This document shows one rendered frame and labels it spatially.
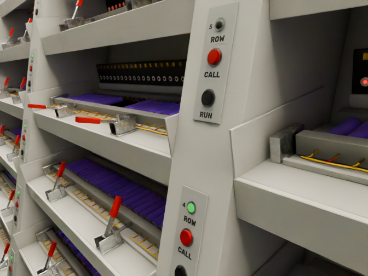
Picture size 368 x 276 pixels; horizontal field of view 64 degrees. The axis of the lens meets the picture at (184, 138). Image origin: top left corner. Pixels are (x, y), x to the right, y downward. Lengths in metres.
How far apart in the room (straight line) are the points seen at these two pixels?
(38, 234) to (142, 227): 0.50
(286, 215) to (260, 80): 0.13
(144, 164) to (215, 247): 0.16
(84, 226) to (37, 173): 0.35
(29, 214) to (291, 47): 0.83
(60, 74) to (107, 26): 0.39
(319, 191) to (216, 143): 0.11
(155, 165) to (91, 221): 0.27
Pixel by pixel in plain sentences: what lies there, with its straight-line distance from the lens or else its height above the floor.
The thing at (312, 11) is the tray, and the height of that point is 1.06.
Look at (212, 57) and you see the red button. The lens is 0.32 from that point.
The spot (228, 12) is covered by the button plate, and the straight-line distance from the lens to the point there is 0.33.
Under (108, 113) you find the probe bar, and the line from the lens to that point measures 0.60.
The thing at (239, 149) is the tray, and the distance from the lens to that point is 0.28.
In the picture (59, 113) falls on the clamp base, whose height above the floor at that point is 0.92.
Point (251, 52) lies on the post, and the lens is 0.29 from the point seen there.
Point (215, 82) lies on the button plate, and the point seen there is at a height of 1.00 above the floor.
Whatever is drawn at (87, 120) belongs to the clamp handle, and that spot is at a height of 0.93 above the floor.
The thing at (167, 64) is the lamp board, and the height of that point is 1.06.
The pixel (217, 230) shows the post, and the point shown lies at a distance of 0.31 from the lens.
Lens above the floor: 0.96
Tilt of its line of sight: 5 degrees down
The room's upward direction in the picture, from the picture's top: 8 degrees clockwise
